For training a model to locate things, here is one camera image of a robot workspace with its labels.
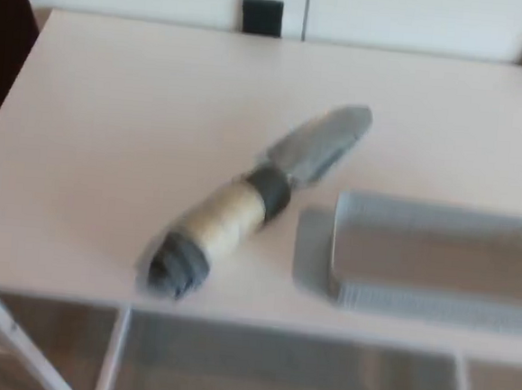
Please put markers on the dark brown wooden cabinet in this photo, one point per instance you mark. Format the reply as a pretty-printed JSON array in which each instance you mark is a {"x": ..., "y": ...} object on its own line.
[{"x": 3, "y": 25}]

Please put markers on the grey perforated plastic basket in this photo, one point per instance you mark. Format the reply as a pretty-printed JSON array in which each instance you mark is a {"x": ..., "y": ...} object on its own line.
[{"x": 415, "y": 302}]

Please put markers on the white cabinet fronts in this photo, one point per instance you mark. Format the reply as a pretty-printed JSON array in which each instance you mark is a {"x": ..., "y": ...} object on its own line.
[{"x": 392, "y": 15}]

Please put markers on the white desk with metal frame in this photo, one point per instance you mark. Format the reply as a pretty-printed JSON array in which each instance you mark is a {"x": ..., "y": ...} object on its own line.
[{"x": 113, "y": 124}]

